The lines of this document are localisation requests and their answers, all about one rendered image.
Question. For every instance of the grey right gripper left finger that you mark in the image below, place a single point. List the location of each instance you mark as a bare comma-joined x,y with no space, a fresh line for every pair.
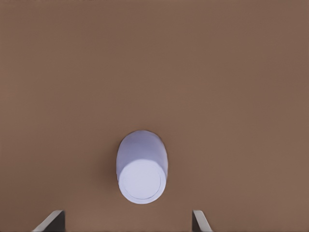
54,222

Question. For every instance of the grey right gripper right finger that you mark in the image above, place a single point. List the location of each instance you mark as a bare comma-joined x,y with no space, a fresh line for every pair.
200,222

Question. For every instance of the pale lavender cup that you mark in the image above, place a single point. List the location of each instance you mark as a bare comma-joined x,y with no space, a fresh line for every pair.
141,169

